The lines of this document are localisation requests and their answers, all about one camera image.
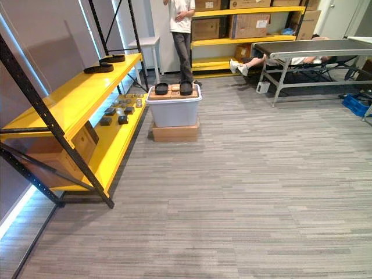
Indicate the black plastic housing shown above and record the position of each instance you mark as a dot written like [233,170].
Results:
[186,88]
[116,58]
[98,68]
[161,89]

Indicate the yellow black metal shelf rack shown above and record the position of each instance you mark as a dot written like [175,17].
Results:
[87,87]

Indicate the flat cardboard box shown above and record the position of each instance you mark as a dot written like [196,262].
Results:
[175,134]

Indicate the white plastic storage bin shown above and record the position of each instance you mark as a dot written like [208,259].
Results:
[174,112]

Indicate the small silver metal part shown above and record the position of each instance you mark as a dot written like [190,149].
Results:
[139,103]
[128,100]
[123,105]
[116,102]

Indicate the small black box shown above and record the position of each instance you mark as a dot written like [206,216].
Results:
[123,120]
[110,111]
[129,110]
[106,121]

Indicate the white power unit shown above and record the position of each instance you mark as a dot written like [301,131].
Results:
[263,87]

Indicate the person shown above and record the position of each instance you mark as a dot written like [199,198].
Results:
[253,61]
[181,17]

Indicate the small white table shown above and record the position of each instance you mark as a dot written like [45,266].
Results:
[145,42]

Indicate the white cabinet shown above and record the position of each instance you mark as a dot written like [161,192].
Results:
[161,35]

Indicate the yellow metal storage rack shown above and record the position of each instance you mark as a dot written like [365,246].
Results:
[241,40]

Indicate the cardboard box with white label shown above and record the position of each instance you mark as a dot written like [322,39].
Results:
[247,27]

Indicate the large cardboard box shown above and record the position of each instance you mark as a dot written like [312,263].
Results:
[58,157]

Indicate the blue plastic bag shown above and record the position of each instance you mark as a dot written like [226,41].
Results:
[288,31]

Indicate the grey conveyor belt table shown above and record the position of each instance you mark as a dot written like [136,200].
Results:
[314,46]

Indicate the tall cardboard box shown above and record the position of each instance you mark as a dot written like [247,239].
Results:
[309,26]

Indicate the black folding recliner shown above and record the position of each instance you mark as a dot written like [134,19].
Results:
[334,60]

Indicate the blue plastic crate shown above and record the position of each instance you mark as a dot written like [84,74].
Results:
[356,104]

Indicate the white door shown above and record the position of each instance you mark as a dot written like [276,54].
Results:
[334,17]

